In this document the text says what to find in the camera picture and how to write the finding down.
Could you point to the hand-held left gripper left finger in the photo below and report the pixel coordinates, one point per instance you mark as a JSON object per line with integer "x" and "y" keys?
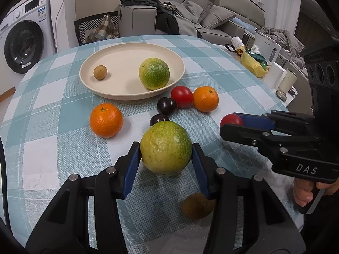
{"x": 132, "y": 169}

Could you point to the yellow bag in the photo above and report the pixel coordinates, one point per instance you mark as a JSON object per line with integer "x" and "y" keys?
{"x": 253, "y": 64}

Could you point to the brown fuzzy fruit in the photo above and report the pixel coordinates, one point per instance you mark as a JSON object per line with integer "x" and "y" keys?
{"x": 197, "y": 206}

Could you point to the grey sofa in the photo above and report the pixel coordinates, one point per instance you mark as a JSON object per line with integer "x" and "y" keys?
{"x": 137, "y": 21}

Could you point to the tan longan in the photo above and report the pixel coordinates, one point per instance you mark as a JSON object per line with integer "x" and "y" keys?
{"x": 100, "y": 72}

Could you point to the dark plum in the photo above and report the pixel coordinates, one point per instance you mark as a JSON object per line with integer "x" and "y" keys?
{"x": 158, "y": 119}
{"x": 166, "y": 106}

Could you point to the plaid cloth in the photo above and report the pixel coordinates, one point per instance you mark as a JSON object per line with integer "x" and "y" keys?
{"x": 104, "y": 29}

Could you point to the red tomato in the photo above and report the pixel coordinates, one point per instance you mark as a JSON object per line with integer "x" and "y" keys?
{"x": 181, "y": 96}
{"x": 231, "y": 119}

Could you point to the person's right hand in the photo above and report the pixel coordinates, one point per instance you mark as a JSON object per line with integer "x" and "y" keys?
{"x": 303, "y": 193}

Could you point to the dark jacket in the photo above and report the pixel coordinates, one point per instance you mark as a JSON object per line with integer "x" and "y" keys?
{"x": 164, "y": 21}

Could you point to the grey clothing pile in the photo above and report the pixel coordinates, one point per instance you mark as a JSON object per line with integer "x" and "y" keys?
{"x": 283, "y": 38}

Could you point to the teal checked tablecloth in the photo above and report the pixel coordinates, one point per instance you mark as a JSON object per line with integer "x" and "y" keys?
{"x": 53, "y": 137}

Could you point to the green orange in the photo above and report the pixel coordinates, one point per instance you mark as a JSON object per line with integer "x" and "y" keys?
{"x": 165, "y": 148}
{"x": 154, "y": 74}

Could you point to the grey blanket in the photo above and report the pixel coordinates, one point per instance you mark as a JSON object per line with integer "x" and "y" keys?
{"x": 186, "y": 23}

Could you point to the cream plate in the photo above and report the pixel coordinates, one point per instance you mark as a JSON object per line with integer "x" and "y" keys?
{"x": 119, "y": 58}

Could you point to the black chair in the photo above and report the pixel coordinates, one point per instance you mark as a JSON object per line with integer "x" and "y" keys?
{"x": 79, "y": 27}

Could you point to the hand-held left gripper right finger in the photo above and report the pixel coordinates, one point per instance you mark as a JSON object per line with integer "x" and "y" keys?
{"x": 201, "y": 174}

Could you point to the white bottle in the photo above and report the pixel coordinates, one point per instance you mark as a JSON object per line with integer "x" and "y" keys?
{"x": 237, "y": 42}

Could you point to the person's right forearm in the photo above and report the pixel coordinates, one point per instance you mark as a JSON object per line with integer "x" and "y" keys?
{"x": 324, "y": 225}

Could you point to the white jar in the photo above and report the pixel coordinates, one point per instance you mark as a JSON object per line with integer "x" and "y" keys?
{"x": 288, "y": 80}

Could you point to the white appliance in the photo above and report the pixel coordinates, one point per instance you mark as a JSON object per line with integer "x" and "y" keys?
{"x": 268, "y": 45}

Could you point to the orange tangerine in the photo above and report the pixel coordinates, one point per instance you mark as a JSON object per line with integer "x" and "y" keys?
{"x": 106, "y": 120}
{"x": 206, "y": 99}

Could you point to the white paper roll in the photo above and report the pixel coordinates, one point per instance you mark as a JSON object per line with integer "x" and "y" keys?
{"x": 275, "y": 74}

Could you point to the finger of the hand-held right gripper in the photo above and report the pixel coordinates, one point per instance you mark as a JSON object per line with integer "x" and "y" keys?
{"x": 257, "y": 121}
{"x": 238, "y": 132}

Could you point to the white washing machine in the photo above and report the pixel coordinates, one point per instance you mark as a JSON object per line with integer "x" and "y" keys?
{"x": 26, "y": 45}

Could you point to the grey pillow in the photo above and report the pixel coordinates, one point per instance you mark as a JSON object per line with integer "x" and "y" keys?
{"x": 197, "y": 5}
{"x": 218, "y": 17}

